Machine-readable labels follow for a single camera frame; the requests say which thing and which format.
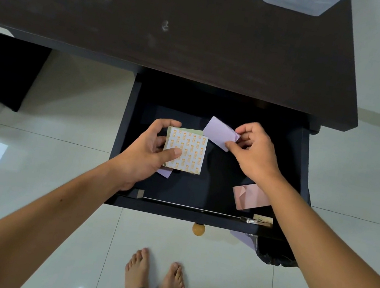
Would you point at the person's right forearm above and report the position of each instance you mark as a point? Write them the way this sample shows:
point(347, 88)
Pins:
point(328, 268)

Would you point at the person's right foot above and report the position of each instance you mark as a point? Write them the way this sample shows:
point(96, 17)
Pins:
point(172, 285)

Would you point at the pink folded paper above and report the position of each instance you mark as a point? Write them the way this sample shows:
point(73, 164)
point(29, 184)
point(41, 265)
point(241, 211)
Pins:
point(250, 196)

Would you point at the thin metal ruler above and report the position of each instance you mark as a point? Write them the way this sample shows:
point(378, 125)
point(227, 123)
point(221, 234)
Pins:
point(190, 207)

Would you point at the person's left hand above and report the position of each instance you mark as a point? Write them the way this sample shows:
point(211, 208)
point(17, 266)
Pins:
point(140, 163)

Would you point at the person's right hand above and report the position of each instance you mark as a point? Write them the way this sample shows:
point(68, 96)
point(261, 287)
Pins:
point(257, 160)

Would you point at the person's right thumb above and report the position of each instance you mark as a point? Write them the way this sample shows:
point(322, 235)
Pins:
point(235, 152)

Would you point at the black trash bag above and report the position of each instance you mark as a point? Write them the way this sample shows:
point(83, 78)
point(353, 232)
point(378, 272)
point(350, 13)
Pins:
point(275, 252)

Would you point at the black desk drawer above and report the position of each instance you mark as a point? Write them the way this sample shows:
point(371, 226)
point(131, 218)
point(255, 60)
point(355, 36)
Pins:
point(212, 185)

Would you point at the purple paper sheet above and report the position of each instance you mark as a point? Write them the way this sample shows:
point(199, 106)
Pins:
point(217, 132)

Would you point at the round wooden drawer knob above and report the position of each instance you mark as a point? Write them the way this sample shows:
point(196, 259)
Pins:
point(198, 229)

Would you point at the dark wooden desk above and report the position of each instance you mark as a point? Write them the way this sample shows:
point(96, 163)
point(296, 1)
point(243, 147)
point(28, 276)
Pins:
point(180, 22)

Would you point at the small purple paper piece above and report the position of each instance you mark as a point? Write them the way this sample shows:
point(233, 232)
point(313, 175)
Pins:
point(164, 172)

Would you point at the person's left thumb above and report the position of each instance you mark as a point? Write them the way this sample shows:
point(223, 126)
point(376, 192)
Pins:
point(169, 155)

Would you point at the small beige paper scrap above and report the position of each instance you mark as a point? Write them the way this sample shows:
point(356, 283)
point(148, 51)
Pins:
point(140, 194)

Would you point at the person's left forearm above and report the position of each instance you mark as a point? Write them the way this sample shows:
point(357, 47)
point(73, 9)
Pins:
point(26, 224)

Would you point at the purple paper in trash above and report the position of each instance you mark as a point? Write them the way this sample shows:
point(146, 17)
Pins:
point(243, 238)

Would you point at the person's foot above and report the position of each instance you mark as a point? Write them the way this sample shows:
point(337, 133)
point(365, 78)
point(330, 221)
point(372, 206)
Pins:
point(137, 272)
point(172, 285)

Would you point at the person's left foot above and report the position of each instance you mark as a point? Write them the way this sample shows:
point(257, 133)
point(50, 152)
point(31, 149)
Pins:
point(137, 272)

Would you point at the orange printed sticky note pad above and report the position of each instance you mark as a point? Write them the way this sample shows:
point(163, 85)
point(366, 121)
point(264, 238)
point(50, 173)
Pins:
point(190, 153)

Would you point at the white desk edge label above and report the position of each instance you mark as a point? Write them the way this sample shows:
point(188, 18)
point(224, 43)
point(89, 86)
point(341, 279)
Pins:
point(0, 29)

